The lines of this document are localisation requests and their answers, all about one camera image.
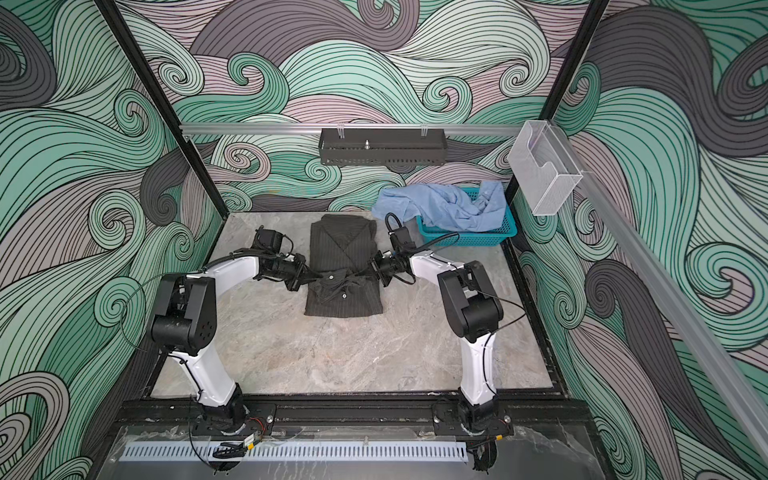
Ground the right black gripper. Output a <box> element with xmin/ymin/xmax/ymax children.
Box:
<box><xmin>355</xmin><ymin>249</ymin><xmax>403</xmax><ymax>287</ymax></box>

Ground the black corner post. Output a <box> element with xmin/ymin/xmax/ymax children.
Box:
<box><xmin>94</xmin><ymin>0</ymin><xmax>229</xmax><ymax>220</ymax></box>
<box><xmin>505</xmin><ymin>0</ymin><xmax>611</xmax><ymax>203</ymax></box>

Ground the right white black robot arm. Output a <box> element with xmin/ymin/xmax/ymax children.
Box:
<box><xmin>370</xmin><ymin>213</ymin><xmax>507</xmax><ymax>432</ymax></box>

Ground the dark grey pinstriped shirt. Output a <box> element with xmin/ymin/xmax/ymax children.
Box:
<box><xmin>305</xmin><ymin>214</ymin><xmax>383</xmax><ymax>318</ymax></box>

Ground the light blue shirt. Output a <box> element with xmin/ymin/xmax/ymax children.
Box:
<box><xmin>371</xmin><ymin>181</ymin><xmax>507</xmax><ymax>233</ymax></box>

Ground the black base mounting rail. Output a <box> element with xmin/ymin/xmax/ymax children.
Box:
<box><xmin>108</xmin><ymin>392</ymin><xmax>596</xmax><ymax>438</ymax></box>

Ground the aluminium horizontal rail back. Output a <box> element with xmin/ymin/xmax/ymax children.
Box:
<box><xmin>180</xmin><ymin>122</ymin><xmax>522</xmax><ymax>137</ymax></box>

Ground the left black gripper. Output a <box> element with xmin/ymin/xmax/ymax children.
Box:
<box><xmin>266</xmin><ymin>253</ymin><xmax>322</xmax><ymax>291</ymax></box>

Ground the black perforated metal tray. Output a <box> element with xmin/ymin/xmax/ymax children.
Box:
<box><xmin>318</xmin><ymin>129</ymin><xmax>448</xmax><ymax>167</ymax></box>

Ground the black corner post right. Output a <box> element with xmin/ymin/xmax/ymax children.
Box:
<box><xmin>505</xmin><ymin>0</ymin><xmax>611</xmax><ymax>203</ymax></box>

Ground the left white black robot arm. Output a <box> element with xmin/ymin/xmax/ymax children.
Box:
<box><xmin>148</xmin><ymin>227</ymin><xmax>321</xmax><ymax>432</ymax></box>

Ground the black corner post left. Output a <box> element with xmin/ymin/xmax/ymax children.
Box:
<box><xmin>94</xmin><ymin>0</ymin><xmax>229</xmax><ymax>220</ymax></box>

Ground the teal plastic basket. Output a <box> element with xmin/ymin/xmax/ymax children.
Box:
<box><xmin>417</xmin><ymin>185</ymin><xmax>517</xmax><ymax>247</ymax></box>

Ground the white slotted cable duct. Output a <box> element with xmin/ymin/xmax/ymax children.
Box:
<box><xmin>119</xmin><ymin>440</ymin><xmax>469</xmax><ymax>463</ymax></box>

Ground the aluminium rail right wall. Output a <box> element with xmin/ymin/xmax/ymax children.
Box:
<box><xmin>550</xmin><ymin>125</ymin><xmax>767</xmax><ymax>460</ymax></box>

